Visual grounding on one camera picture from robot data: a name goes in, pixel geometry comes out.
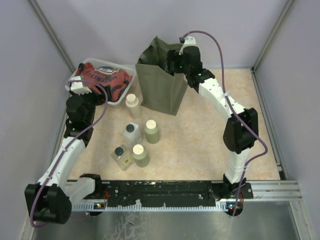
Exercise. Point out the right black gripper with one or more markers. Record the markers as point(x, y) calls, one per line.
point(173, 56)

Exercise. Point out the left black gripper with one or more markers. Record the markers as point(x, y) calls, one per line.
point(100, 98)

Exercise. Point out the olive green canvas bag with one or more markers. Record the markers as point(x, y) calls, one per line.
point(161, 91)

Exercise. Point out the cream white bottle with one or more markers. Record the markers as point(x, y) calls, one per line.
point(133, 105)

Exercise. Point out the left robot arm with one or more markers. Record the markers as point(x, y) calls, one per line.
point(50, 200)

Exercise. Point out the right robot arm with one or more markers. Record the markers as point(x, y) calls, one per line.
point(241, 123)

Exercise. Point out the red printed t-shirt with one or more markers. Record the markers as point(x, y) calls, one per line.
point(114, 80)

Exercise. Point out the white plastic basket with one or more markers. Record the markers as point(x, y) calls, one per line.
point(98, 89)

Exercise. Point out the square clear bottle black cap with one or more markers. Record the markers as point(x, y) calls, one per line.
point(122, 156)

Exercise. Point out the green bottle white cap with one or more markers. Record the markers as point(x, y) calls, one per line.
point(140, 155)
point(152, 132)

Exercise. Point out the front green bottle white cap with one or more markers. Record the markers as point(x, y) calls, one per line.
point(140, 155)

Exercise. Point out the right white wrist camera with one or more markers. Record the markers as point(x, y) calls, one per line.
point(186, 42)

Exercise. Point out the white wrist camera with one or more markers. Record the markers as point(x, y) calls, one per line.
point(77, 86)
point(186, 42)

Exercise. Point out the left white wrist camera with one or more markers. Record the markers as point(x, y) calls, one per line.
point(77, 86)

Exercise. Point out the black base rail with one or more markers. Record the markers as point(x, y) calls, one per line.
point(169, 193)

